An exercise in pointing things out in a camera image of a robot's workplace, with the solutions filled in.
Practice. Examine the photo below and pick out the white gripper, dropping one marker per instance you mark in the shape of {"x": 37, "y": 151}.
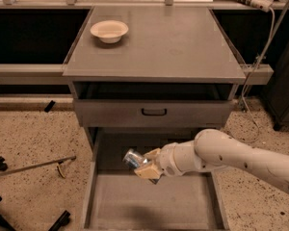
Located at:
{"x": 168, "y": 161}

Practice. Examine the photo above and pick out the redbull can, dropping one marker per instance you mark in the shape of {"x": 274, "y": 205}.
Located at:
{"x": 134, "y": 159}

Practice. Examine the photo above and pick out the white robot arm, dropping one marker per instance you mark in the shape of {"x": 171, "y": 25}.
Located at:
{"x": 212, "y": 149}

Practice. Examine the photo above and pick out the open grey middle drawer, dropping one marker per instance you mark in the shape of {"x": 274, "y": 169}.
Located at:
{"x": 117, "y": 200}

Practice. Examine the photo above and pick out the grey top drawer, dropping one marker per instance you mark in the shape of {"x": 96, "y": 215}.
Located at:
{"x": 128, "y": 113}

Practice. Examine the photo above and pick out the grey drawer cabinet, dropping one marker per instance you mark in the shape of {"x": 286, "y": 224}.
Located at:
{"x": 168, "y": 54}

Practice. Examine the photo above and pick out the long metal rod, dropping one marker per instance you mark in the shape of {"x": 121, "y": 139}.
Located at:
{"x": 10, "y": 172}

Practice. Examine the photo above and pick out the small black block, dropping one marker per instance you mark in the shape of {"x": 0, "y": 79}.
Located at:
{"x": 49, "y": 106}

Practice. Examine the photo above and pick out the black drawer handle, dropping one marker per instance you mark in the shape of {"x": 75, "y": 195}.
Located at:
{"x": 154, "y": 112}

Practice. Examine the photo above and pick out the black bracket bottom left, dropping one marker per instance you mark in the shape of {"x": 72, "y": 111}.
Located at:
{"x": 63, "y": 220}

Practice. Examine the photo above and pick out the grey rail beam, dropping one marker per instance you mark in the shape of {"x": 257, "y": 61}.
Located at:
{"x": 32, "y": 74}

